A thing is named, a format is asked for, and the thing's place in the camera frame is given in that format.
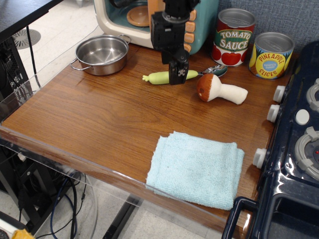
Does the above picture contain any blue cable on floor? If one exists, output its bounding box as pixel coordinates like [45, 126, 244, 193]
[49, 174, 78, 239]

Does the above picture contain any plush mushroom toy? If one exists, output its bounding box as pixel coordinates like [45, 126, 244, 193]
[196, 73, 248, 105]

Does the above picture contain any stainless steel pot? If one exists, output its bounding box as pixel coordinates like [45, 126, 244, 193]
[70, 35, 131, 76]

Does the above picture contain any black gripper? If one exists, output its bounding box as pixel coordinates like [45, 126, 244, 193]
[151, 11, 189, 85]

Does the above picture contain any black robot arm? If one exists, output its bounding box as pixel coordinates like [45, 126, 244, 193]
[151, 0, 200, 85]

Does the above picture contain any pineapple slices can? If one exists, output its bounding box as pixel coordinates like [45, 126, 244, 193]
[249, 32, 295, 79]

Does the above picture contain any light blue folded towel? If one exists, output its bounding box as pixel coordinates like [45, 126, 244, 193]
[146, 131, 245, 210]

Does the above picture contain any white stove knob rear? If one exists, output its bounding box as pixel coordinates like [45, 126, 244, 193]
[273, 86, 286, 103]

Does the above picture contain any dark blue toy stove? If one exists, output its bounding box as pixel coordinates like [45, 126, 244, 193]
[222, 41, 319, 239]

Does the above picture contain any white stove knob front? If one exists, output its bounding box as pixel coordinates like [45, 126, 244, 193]
[253, 148, 267, 169]

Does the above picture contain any tomato sauce can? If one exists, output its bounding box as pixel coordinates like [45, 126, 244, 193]
[211, 8, 256, 66]

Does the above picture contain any toy microwave teal and cream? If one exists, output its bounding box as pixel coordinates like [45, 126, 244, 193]
[94, 0, 219, 55]

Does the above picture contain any white stove knob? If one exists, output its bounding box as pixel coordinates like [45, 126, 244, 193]
[253, 148, 267, 169]
[273, 86, 286, 103]
[267, 105, 280, 123]

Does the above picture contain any spoon with green handle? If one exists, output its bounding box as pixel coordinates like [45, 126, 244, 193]
[142, 65, 228, 85]

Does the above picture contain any white stove knob middle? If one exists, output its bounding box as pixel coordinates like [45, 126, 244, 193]
[267, 105, 280, 123]

